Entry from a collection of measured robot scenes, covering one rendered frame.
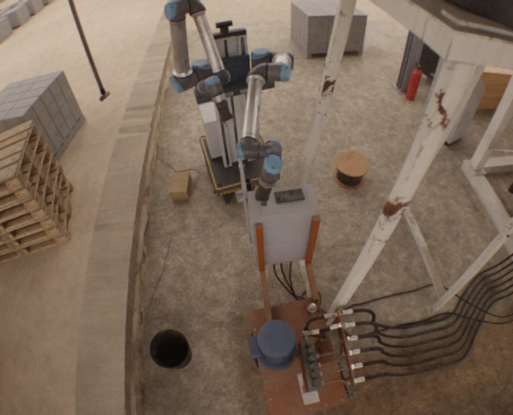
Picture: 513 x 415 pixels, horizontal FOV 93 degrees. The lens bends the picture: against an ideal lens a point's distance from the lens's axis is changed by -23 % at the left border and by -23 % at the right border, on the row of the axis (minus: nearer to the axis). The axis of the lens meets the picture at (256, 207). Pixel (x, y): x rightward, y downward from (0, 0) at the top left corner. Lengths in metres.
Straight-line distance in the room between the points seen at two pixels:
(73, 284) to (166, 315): 0.93
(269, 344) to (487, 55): 1.55
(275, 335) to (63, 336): 1.92
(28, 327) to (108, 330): 0.89
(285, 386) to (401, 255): 1.86
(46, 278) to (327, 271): 2.74
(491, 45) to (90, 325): 2.98
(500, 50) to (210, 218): 3.02
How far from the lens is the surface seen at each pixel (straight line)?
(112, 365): 2.67
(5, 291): 3.66
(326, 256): 3.10
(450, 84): 0.91
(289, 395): 2.10
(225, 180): 3.24
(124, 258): 2.97
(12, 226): 3.34
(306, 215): 1.84
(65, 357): 2.92
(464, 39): 0.85
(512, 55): 1.00
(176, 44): 2.23
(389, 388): 2.88
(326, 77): 1.73
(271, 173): 1.54
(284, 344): 1.70
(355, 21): 6.30
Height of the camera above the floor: 2.70
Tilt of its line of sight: 53 degrees down
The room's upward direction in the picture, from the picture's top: 4 degrees counter-clockwise
